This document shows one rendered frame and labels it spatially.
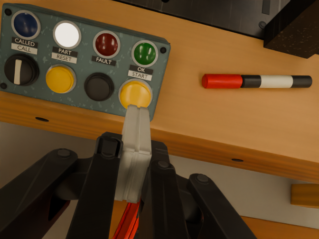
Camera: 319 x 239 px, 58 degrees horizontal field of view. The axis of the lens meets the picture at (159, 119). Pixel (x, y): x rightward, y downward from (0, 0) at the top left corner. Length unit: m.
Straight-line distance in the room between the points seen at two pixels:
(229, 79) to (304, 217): 1.20
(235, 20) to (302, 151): 0.17
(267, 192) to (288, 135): 1.03
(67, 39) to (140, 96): 0.08
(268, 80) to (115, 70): 0.17
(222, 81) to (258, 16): 0.11
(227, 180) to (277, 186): 0.24
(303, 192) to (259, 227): 0.93
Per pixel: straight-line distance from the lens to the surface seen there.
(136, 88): 0.27
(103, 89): 0.27
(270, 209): 1.39
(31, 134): 1.24
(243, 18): 0.39
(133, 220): 0.27
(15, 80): 0.29
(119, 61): 0.27
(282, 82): 0.36
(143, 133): 0.16
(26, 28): 0.28
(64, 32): 0.27
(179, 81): 0.32
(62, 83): 0.27
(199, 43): 0.35
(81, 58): 0.28
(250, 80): 0.34
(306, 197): 1.35
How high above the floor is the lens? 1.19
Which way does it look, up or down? 73 degrees down
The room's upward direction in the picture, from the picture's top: 38 degrees clockwise
